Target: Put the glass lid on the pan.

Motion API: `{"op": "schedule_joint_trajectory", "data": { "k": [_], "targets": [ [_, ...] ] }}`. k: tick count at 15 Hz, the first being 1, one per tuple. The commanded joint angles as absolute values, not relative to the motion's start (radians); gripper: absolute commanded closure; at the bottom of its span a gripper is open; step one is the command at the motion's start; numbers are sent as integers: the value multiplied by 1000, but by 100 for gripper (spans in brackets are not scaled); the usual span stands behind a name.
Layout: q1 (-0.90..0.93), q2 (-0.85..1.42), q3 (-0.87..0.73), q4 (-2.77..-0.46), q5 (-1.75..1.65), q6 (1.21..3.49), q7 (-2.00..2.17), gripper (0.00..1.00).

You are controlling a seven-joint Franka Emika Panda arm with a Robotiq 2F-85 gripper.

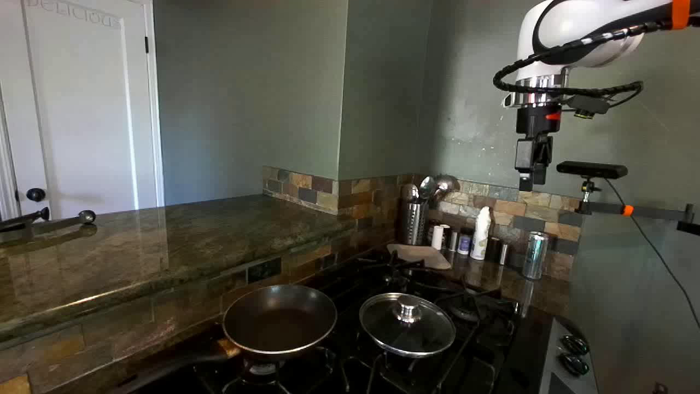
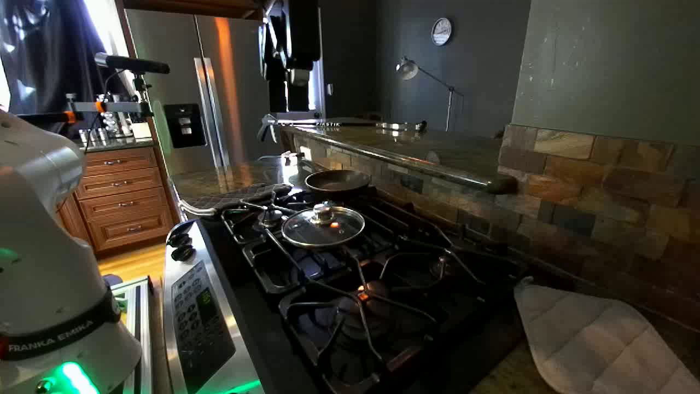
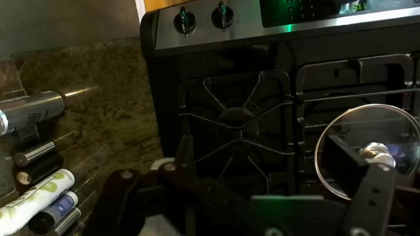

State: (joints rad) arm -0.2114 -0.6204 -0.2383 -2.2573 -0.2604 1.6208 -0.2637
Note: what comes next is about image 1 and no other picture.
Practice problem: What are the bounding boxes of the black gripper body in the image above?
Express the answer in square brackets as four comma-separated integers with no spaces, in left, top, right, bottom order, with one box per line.
[513,105,559,191]

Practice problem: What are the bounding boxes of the glass lid with steel knob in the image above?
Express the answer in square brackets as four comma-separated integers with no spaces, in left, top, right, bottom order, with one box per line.
[358,292,456,360]

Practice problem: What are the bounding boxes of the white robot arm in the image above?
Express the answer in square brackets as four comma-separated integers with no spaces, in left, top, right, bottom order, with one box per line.
[492,0,700,191]

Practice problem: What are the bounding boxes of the black frying pan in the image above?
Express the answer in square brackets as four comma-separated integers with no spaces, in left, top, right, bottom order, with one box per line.
[114,284,338,394]

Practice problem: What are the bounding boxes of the white plastic bottle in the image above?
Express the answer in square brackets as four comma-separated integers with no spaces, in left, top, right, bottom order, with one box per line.
[469,207,492,261]

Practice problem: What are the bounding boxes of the silver beverage can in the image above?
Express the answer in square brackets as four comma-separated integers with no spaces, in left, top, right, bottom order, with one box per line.
[521,233,548,281]

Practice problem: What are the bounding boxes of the dark spice jar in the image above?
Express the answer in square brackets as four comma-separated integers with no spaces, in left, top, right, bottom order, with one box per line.
[486,236,509,266]

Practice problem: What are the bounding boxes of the steel utensil holder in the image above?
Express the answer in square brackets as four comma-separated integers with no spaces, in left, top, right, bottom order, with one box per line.
[403,176,458,246]

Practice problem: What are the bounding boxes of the small white cup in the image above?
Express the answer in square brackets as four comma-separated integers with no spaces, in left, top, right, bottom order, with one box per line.
[430,224,449,250]

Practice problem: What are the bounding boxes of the beige pot holder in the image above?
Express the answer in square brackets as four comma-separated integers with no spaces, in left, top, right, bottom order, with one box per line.
[386,244,453,272]

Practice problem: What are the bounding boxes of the white door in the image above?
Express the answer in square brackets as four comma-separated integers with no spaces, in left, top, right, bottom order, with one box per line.
[0,0,163,219]

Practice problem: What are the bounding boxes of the black ice cream scoop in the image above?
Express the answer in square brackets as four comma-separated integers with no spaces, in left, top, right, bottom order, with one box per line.
[0,209,95,233]

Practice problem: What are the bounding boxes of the black cable bundle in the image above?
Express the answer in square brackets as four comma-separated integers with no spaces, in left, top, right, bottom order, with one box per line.
[492,0,676,118]

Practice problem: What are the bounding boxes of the black stereo camera on mount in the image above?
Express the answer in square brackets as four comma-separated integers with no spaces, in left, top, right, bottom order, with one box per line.
[555,160,700,235]

